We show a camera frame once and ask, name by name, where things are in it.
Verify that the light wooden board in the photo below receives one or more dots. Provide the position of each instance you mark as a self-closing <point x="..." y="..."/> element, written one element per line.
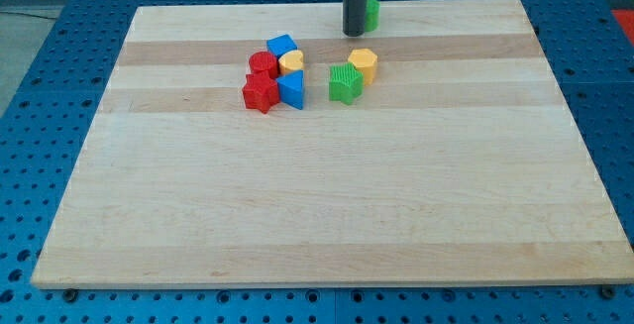
<point x="460" y="165"/>

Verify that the green star block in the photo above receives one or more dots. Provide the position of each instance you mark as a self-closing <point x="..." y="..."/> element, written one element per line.
<point x="346" y="83"/>

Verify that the blue triangle block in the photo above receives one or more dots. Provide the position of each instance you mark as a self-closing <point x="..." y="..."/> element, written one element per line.
<point x="291" y="89"/>

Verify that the blue cube block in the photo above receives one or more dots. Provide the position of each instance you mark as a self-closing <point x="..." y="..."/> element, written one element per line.
<point x="281" y="45"/>

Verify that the green circle block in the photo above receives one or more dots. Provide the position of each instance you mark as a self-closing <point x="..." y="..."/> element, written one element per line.
<point x="372" y="15"/>

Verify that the red star block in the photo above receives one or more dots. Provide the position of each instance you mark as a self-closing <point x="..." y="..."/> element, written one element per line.
<point x="260" y="92"/>

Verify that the red object at right edge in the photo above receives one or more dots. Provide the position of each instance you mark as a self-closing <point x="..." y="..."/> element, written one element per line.
<point x="625" y="19"/>

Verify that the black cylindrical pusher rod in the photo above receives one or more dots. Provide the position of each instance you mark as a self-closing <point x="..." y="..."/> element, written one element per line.
<point x="354" y="17"/>

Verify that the yellow heart block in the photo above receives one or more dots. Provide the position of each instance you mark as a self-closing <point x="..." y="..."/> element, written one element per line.
<point x="290" y="62"/>

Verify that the red cylinder block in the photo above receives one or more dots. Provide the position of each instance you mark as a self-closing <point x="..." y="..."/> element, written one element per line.
<point x="264" y="62"/>

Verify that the yellow hexagon block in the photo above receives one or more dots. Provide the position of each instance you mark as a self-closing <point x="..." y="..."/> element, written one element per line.
<point x="365" y="61"/>

